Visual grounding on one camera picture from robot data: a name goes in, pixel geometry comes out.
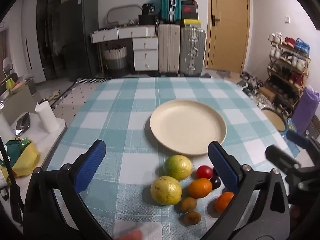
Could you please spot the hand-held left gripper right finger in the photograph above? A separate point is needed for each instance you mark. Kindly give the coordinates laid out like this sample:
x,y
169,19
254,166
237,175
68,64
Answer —
x,y
222,165

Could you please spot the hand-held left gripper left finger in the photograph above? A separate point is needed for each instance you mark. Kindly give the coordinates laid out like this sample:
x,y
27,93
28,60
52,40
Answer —
x,y
91,165

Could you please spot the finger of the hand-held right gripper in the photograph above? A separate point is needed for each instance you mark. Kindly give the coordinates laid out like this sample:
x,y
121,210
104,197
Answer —
x,y
280,157
296,137

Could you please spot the orange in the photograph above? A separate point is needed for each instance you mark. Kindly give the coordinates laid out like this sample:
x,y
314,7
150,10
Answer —
x,y
223,202
200,187

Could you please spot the yellow-green guava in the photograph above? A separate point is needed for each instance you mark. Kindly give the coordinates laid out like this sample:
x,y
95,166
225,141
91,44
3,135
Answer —
x,y
166,190
177,166

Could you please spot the cream round plate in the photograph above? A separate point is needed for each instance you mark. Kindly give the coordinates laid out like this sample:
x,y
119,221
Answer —
x,y
187,127

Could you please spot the brown round fruit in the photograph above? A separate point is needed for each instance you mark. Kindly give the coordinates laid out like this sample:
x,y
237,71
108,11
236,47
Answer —
x,y
188,204
192,218

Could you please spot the person's left hand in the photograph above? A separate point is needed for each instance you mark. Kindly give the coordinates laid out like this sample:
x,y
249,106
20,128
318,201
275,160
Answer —
x,y
131,236

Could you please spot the large red tomato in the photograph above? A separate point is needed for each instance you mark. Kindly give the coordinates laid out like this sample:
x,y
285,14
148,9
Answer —
x,y
204,172

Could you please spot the purple bag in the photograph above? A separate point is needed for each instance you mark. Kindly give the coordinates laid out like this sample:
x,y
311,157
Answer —
x,y
305,110

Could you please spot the round green-rimmed stool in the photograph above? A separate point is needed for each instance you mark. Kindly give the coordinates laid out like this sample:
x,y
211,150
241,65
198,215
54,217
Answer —
x,y
273,118

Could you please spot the blue white checked tablecloth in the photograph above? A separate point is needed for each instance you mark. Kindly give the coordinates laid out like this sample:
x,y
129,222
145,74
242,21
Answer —
x,y
120,130

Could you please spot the white side cabinet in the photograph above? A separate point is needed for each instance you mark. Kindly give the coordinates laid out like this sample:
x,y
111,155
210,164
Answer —
x,y
50,135

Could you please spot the yellow plastic bag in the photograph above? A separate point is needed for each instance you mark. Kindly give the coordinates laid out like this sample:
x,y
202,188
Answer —
x,y
26,160

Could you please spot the white paper towel roll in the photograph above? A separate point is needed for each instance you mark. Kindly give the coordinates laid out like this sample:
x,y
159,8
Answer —
x,y
46,117

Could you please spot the wooden shoe rack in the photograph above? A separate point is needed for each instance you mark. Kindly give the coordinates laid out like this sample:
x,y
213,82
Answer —
x,y
287,72

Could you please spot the dotted floor rug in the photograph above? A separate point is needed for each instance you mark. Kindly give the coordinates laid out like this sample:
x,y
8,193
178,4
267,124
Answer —
x,y
72,100

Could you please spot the pile of shoes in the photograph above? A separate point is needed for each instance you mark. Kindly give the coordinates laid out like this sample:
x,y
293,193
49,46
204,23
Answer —
x,y
251,83

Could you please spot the woven laundry basket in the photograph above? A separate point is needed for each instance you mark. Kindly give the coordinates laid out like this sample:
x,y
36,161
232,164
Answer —
x,y
115,58

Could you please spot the silver suitcase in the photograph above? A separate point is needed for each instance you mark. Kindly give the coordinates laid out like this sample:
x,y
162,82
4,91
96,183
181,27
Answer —
x,y
192,52

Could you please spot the white drawer dresser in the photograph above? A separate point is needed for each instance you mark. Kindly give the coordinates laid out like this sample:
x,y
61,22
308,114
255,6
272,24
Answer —
x,y
145,52

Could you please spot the wooden door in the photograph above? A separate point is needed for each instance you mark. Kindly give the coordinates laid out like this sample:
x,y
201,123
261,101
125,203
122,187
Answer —
x,y
230,30

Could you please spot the beige suitcase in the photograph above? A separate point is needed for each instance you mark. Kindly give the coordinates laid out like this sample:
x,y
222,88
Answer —
x,y
169,50

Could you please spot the dark grey refrigerator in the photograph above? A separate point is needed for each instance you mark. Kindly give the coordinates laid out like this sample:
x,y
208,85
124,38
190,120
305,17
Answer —
x,y
80,37

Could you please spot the black glass cabinet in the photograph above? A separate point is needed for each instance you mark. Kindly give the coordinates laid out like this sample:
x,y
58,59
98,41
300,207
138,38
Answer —
x,y
48,30

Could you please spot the yellow box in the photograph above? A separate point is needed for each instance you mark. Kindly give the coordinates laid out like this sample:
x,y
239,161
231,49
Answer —
x,y
191,23

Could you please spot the arched mirror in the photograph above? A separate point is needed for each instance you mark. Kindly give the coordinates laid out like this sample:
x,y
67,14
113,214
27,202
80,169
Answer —
x,y
122,13

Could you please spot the black storage box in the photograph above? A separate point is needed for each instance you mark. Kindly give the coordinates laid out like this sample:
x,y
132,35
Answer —
x,y
147,20

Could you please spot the black red shoebox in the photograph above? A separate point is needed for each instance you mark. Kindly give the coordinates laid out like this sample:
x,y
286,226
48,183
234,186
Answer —
x,y
190,8

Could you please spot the black bag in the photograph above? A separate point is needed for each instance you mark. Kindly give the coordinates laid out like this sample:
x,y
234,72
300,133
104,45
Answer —
x,y
148,10

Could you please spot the teal suitcase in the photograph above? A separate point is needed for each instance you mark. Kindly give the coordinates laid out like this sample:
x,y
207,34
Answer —
x,y
170,2

